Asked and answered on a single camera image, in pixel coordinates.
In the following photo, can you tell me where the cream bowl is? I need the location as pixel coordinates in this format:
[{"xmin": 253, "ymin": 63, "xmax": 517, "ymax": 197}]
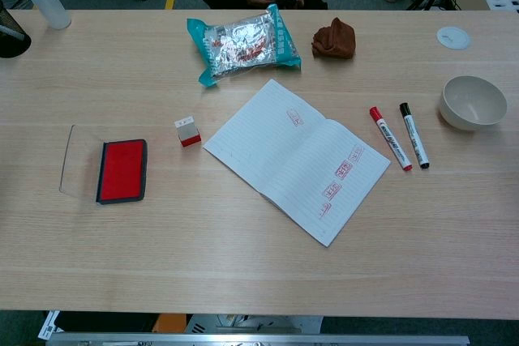
[{"xmin": 439, "ymin": 75, "xmax": 508, "ymax": 132}]

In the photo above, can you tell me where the black mesh holder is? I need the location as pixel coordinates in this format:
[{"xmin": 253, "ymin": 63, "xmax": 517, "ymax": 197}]
[{"xmin": 0, "ymin": 0, "xmax": 32, "ymax": 59}]

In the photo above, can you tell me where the red whiteboard marker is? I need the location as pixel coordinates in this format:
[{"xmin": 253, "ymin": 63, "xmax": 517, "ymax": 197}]
[{"xmin": 368, "ymin": 106, "xmax": 414, "ymax": 172}]

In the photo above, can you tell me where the clear ink pad lid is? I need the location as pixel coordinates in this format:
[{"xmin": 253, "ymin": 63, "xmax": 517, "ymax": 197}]
[{"xmin": 58, "ymin": 124, "xmax": 107, "ymax": 201}]

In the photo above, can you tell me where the teal and foil snack bag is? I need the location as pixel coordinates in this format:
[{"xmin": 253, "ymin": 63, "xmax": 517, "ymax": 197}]
[{"xmin": 186, "ymin": 3, "xmax": 303, "ymax": 88}]

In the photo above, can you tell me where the small red white stamp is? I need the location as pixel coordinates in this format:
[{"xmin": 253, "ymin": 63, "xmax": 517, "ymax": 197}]
[{"xmin": 174, "ymin": 116, "xmax": 203, "ymax": 148}]

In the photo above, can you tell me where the white round cable grommet cover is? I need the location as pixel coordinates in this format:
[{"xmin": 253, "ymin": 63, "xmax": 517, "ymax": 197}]
[{"xmin": 436, "ymin": 25, "xmax": 471, "ymax": 51}]

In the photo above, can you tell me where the red ink pad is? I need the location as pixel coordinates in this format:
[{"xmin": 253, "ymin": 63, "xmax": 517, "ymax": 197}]
[{"xmin": 95, "ymin": 139, "xmax": 148, "ymax": 205}]

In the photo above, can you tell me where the black whiteboard marker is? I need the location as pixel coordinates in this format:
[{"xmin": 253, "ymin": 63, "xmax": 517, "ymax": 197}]
[{"xmin": 399, "ymin": 102, "xmax": 431, "ymax": 170}]

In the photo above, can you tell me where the open lined notebook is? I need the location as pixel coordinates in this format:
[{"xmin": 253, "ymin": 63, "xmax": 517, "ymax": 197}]
[{"xmin": 203, "ymin": 79, "xmax": 392, "ymax": 248}]

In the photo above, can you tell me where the aluminium rail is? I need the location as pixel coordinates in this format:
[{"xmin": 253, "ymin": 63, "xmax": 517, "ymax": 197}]
[{"xmin": 46, "ymin": 331, "xmax": 470, "ymax": 346}]

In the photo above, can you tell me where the white barcode label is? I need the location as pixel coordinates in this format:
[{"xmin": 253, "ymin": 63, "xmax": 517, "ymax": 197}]
[{"xmin": 37, "ymin": 310, "xmax": 62, "ymax": 341}]

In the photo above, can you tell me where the white robot chassis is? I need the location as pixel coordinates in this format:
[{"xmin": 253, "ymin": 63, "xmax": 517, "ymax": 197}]
[{"xmin": 184, "ymin": 314, "xmax": 324, "ymax": 335}]

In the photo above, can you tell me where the brown crumpled cloth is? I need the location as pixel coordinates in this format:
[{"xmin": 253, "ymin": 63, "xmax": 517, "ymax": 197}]
[{"xmin": 311, "ymin": 17, "xmax": 357, "ymax": 60}]

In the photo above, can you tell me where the orange object under table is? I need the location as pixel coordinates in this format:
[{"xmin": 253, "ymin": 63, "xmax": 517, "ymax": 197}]
[{"xmin": 152, "ymin": 313, "xmax": 194, "ymax": 334}]

